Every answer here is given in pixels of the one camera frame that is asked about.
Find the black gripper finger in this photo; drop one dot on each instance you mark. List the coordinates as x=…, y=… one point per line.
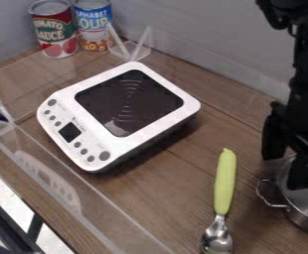
x=298, y=177

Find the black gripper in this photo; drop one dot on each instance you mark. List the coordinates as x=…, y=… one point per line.
x=287, y=122

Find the silver pot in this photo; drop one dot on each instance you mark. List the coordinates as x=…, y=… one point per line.
x=278, y=195

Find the white and black stove top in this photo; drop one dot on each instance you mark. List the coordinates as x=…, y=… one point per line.
x=106, y=117

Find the alphabet soup can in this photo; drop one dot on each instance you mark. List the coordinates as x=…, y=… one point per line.
x=93, y=17

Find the clear acrylic barrier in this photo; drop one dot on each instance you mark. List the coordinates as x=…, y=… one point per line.
x=96, y=227

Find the tomato sauce can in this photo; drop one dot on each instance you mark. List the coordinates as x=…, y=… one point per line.
x=53, y=20

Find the green handled metal spoon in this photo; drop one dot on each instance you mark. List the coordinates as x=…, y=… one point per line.
x=218, y=239

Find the black table frame leg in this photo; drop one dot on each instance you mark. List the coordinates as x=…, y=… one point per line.
x=17, y=240

